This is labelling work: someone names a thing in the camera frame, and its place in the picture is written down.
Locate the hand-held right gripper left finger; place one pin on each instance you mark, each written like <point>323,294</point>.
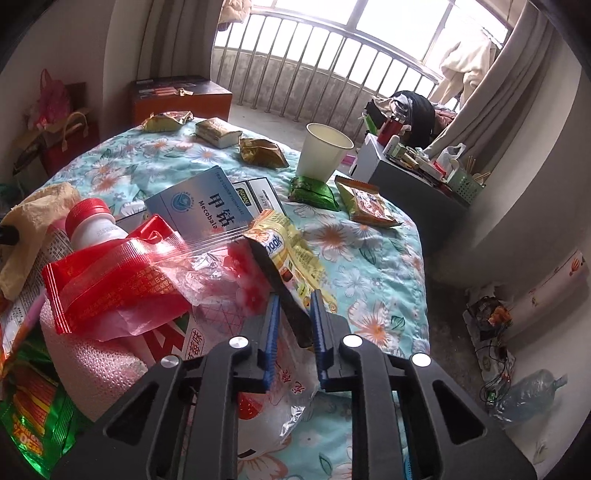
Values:
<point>270,341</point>

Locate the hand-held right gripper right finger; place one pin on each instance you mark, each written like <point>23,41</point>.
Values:
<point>320,341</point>

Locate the yellow snack packet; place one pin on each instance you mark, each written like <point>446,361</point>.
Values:
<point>281,249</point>

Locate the black silver carton box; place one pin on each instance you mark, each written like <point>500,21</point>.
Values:
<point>263,194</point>

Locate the white red-capped milk bottle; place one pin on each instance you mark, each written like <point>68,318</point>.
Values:
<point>92,226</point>

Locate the clear strawberry print wrapper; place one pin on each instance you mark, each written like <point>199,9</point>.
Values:
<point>231,286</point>

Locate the floral teal blanket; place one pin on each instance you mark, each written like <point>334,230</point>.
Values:
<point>369,258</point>

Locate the orange snack packet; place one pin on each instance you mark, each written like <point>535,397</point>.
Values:
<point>369,205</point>

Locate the green snack packet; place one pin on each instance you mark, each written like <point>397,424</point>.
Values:
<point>314,194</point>

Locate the blue medicine box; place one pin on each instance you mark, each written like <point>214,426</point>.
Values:
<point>198,203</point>

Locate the red plastic wrapper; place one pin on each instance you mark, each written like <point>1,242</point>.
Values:
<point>111,281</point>

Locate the white bag with rubbish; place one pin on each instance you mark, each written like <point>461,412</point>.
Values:
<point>489,314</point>

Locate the grey cabinet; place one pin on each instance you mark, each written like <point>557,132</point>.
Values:
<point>397,184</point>

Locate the white paper cup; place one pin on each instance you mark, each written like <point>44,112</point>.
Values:
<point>318,157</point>

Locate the pink foam net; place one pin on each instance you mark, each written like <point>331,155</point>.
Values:
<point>83,364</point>

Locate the gold snack packet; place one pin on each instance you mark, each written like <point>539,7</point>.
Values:
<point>261,152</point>

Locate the clear blue water jug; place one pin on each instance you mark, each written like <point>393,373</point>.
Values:
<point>526,394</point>

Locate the green plastic basket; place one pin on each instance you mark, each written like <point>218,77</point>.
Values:
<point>461,182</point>

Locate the red thermos bottle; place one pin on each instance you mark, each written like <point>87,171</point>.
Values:
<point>388,131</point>

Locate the white plastic bag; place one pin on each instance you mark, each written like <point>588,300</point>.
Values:
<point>450,157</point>

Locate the printed wallpaper roll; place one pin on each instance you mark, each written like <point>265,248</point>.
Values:
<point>549,295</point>

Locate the white printed wrapper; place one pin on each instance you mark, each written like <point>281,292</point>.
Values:
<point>46,263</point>

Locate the yellow-green snack packet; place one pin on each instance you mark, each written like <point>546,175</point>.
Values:
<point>166,121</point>

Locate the green red snack bag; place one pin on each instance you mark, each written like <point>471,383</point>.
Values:
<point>32,401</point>

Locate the black backpack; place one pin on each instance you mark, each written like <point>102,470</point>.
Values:
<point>418,115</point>

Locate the orange wooden cabinet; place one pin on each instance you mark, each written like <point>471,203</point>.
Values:
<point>184,106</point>

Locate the red gift bag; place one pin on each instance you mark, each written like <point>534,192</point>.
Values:
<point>74,143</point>

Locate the metal window railing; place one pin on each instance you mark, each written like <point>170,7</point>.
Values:
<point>323,31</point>

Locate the beige curtain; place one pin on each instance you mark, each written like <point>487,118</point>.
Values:
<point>184,37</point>
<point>508,92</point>

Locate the cream hanging garment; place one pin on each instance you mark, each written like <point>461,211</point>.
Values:
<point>466,64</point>

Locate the pink plastic bag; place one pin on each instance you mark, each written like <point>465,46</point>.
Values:
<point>51,99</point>

